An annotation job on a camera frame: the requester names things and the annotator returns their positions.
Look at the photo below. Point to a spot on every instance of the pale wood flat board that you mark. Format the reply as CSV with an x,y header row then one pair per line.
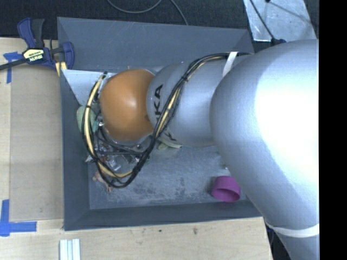
x,y
35,145

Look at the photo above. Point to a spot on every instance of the pale green soft object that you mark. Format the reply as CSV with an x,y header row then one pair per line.
x,y
80,118

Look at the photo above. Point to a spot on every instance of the tan toy figure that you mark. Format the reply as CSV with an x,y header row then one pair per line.
x,y
98,178

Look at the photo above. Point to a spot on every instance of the grey metal bin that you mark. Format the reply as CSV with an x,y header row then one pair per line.
x,y
173,177

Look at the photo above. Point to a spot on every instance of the pale yellow-green flat object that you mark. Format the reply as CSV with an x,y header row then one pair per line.
x,y
168,145

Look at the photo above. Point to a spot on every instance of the purple plastic cup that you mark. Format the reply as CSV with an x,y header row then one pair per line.
x,y
226,189

